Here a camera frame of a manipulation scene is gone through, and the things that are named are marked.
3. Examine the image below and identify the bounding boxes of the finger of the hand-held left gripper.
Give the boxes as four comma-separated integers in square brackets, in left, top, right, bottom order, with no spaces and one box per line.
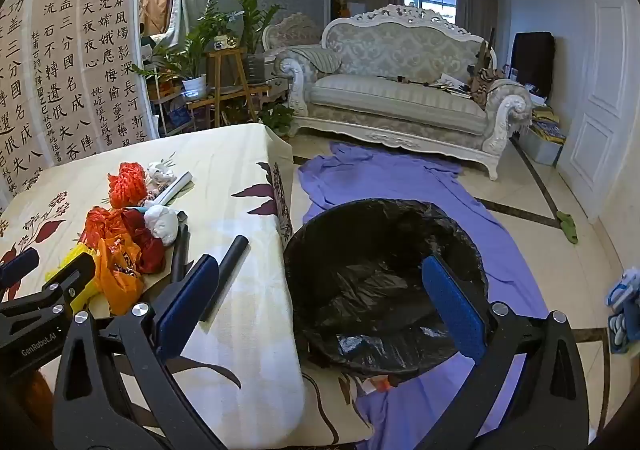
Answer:
[0,247,40,289]
[0,254,97,331]

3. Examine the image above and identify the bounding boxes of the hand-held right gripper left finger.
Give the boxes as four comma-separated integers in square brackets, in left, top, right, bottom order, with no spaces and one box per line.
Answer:
[52,254,226,450]

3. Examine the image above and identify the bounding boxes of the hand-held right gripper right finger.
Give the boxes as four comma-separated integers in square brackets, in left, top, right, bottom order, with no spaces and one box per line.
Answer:
[415,255,590,450]

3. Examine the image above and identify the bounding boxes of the yellow net bag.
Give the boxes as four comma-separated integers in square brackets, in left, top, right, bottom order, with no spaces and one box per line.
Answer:
[45,245,101,313]

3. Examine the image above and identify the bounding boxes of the short black tube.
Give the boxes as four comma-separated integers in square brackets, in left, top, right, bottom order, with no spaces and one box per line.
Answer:
[169,240,184,287]
[177,224,191,276]

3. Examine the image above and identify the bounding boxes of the orange plastic bag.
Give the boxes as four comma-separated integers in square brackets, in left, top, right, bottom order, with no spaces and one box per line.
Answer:
[95,235,146,316]

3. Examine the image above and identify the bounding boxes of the long black tube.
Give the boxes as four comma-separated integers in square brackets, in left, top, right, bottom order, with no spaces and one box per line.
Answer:
[200,235,249,323]

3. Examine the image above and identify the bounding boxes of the red plastic bag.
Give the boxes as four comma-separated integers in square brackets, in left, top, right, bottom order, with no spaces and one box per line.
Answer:
[122,209,166,275]

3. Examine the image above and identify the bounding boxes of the bin with black liner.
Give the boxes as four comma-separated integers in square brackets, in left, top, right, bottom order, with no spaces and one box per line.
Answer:
[283,199,490,378]

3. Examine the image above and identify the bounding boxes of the white paper ball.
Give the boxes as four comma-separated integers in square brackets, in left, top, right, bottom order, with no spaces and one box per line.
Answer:
[144,206,180,246]

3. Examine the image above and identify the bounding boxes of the large orange net bag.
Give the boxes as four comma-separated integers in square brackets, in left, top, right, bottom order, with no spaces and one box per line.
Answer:
[107,161,151,208]

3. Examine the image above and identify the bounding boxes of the white printed paper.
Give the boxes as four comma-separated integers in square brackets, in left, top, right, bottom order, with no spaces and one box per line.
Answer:
[145,161,178,191]

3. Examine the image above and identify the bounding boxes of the purple cloth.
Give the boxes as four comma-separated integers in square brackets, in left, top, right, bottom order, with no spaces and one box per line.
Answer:
[297,142,551,450]

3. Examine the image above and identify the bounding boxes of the green slipper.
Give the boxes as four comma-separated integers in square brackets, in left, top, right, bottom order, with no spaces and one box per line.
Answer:
[556,211,579,245]

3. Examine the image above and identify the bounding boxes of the floral tablecloth table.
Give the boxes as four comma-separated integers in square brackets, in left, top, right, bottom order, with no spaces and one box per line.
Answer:
[0,122,376,450]

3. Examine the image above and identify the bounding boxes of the blue shoe rack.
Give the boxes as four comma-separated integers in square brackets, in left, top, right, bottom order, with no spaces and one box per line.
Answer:
[605,267,640,356]

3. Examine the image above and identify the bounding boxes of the grey storage box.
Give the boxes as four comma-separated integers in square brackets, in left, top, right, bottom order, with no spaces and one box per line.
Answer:
[530,105,568,167]

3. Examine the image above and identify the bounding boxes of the white metal shelf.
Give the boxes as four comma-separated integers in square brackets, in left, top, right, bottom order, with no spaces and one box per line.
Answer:
[150,80,196,138]

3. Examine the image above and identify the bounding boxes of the small leafy floor plant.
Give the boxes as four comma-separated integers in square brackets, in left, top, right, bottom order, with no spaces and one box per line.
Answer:
[257,102,296,138]

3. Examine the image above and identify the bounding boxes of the ornate white grey sofa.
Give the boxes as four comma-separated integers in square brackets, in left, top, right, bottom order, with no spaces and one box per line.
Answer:
[274,4,533,181]

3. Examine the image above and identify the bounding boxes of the calligraphy folding screen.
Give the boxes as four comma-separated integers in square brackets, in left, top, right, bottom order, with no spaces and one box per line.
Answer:
[0,0,151,211]

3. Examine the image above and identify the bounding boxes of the plant in white pot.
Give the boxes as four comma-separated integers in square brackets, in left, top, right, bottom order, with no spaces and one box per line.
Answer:
[132,0,236,101]

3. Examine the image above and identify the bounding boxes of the stack of magazines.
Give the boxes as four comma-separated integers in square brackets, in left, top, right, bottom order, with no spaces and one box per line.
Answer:
[427,72,473,96]

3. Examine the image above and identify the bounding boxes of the wooden plant stand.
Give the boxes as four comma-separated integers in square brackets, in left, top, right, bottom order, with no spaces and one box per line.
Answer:
[187,49,273,128]

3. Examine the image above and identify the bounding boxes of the tiger print cloth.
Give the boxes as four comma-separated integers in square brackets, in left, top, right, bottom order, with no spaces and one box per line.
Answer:
[467,65,506,111]

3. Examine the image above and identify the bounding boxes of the white panelled door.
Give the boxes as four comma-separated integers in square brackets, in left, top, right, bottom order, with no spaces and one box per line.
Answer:
[555,0,640,226]

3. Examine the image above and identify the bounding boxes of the toy rifle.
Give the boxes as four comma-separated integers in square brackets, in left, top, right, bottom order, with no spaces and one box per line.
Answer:
[475,27,498,76]

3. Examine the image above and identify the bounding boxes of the black covered television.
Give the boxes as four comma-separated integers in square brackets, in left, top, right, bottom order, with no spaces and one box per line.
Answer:
[511,31,556,98]

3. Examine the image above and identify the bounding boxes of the striped cushion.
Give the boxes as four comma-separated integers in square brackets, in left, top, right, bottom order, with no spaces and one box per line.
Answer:
[290,45,343,76]

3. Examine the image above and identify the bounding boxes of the tall plant in dark pot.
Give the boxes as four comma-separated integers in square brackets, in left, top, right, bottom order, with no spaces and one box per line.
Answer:
[232,0,281,86]

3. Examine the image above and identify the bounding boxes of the ornate grey armchair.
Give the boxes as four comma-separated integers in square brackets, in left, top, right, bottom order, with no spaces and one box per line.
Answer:
[262,12,326,81]

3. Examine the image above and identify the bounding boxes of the window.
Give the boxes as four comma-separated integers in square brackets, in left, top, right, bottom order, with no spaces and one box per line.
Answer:
[404,0,458,23]

